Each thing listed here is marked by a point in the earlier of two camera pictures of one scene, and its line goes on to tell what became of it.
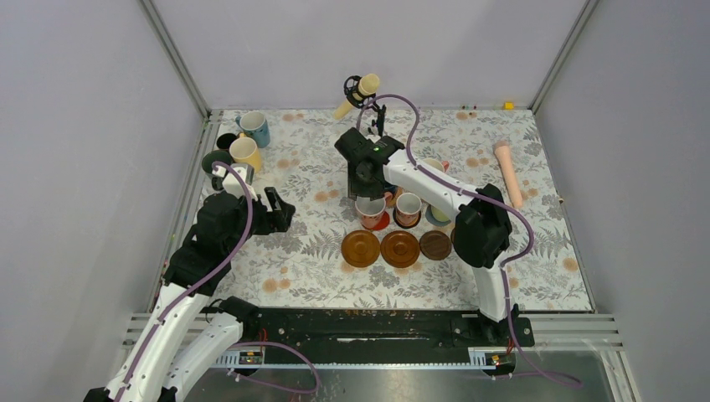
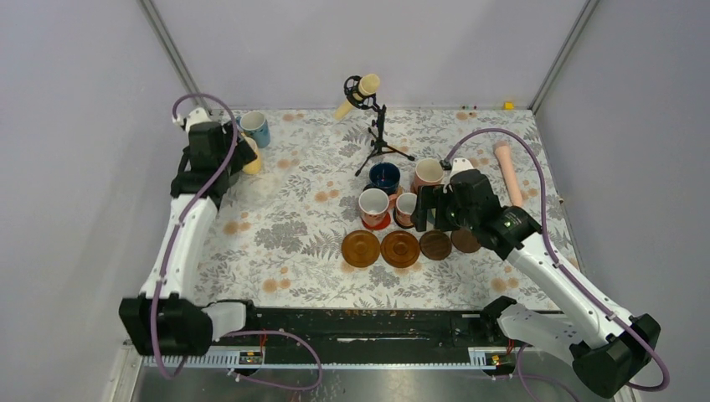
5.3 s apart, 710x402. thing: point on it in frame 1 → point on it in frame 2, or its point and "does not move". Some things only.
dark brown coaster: [435, 245] does not move
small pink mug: [408, 208] does not move
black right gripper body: [358, 184] → [449, 215]
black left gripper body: [269, 221] → [242, 156]
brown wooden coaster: [360, 248] does not move
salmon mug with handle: [371, 211] does not move
